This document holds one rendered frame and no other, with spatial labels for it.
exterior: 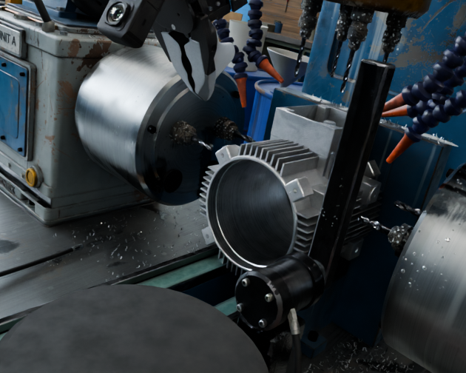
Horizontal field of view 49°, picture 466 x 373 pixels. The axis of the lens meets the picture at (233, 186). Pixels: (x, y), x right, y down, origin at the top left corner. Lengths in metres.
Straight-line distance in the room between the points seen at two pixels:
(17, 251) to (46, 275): 0.09
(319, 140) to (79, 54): 0.47
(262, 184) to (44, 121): 0.43
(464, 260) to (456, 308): 0.05
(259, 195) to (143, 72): 0.27
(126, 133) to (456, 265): 0.51
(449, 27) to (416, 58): 0.07
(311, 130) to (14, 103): 0.60
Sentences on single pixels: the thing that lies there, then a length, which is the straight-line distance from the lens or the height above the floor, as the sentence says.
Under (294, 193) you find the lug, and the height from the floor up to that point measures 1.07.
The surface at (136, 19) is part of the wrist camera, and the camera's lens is 0.50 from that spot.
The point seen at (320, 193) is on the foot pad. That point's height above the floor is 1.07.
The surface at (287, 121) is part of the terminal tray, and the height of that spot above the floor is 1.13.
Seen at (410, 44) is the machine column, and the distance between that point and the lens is 0.90.
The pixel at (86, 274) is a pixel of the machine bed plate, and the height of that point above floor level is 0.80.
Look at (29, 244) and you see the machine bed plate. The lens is 0.99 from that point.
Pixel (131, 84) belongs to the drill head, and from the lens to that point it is 0.83.
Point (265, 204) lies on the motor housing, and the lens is 0.82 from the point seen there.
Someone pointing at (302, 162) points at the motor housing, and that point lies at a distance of 0.66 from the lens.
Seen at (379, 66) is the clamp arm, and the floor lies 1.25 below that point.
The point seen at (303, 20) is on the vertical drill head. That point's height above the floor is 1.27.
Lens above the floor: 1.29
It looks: 21 degrees down
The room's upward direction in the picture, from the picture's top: 11 degrees clockwise
